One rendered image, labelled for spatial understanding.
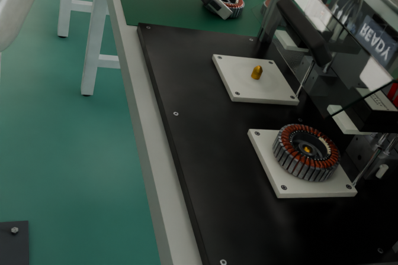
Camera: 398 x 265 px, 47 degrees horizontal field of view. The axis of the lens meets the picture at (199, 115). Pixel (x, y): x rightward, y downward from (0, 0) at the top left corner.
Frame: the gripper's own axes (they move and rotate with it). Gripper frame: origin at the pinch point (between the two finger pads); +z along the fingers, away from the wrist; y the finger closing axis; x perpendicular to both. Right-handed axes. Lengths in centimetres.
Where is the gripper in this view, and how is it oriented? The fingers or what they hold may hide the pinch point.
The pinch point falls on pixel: (222, 2)
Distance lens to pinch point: 128.8
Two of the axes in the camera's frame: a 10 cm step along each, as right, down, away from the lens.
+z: 7.0, 5.4, 4.7
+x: 7.1, -5.6, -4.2
